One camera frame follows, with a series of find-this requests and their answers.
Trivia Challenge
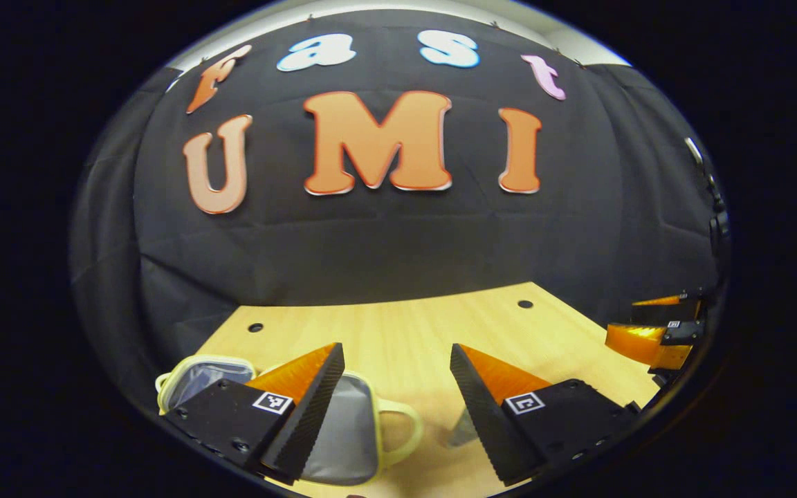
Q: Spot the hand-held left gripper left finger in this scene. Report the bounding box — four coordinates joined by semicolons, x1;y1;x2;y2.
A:
162;342;346;486

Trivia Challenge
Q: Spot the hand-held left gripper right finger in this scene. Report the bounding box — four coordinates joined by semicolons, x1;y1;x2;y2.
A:
450;343;641;487

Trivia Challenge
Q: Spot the white green cream tube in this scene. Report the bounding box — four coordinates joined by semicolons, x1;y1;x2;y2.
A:
448;407;484;448

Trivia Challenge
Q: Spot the cream yellow small suitcase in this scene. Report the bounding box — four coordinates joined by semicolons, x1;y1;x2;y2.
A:
155;354;424;486

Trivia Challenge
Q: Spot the black backdrop cloth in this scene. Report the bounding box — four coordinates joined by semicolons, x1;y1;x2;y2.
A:
70;7;728;409

